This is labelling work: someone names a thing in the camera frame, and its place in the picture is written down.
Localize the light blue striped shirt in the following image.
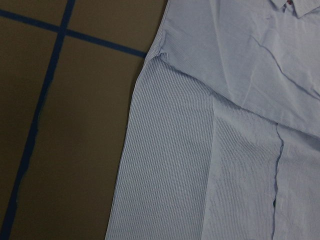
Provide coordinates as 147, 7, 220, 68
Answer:
105, 0, 320, 240

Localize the brown paper table mat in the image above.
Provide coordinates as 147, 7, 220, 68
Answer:
0, 0, 167, 240

